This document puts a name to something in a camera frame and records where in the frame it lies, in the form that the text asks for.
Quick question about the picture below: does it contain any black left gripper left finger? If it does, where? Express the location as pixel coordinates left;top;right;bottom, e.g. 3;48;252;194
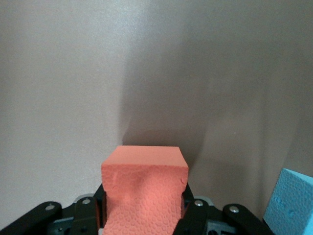
0;183;109;235

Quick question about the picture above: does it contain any brown table cover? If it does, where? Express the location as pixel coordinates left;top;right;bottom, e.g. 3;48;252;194
0;0;313;235

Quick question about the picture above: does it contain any orange foam cube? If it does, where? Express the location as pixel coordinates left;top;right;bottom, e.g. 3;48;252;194
101;145;189;235

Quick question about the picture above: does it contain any cyan foam cube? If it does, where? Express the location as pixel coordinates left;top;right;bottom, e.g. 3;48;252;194
263;167;313;235

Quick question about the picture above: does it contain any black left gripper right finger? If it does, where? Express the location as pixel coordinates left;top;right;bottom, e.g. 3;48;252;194
172;183;272;235

